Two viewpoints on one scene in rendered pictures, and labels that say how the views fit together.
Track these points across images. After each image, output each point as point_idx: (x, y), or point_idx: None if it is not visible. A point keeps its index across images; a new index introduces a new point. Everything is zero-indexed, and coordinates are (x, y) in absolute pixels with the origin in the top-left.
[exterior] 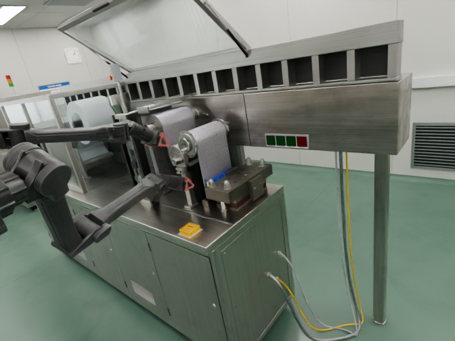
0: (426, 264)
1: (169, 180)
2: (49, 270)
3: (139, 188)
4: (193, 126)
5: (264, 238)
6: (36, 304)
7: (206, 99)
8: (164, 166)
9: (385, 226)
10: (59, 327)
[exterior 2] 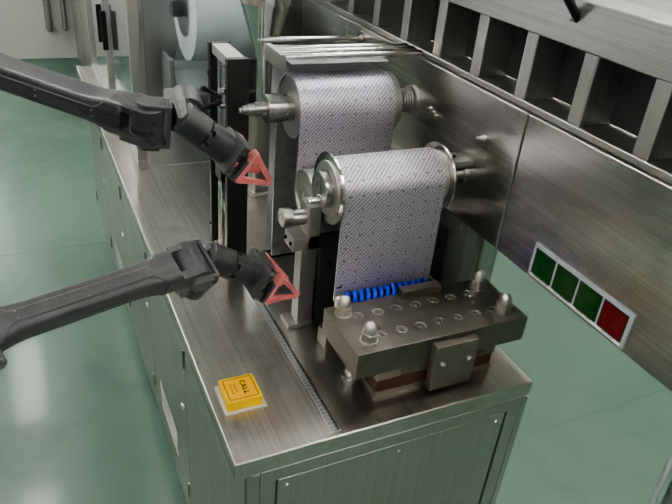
0: None
1: (233, 270)
2: (71, 263)
3: (133, 277)
4: (389, 133)
5: (420, 479)
6: None
7: (445, 78)
8: (290, 196)
9: None
10: (29, 387)
